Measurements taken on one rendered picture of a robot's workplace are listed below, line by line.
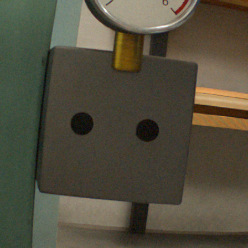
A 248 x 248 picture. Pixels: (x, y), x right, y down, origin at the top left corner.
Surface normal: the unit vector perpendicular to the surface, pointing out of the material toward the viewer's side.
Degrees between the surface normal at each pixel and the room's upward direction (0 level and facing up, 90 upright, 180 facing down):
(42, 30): 90
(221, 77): 90
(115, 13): 90
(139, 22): 90
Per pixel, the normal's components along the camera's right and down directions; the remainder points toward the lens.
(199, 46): 0.18, 0.07
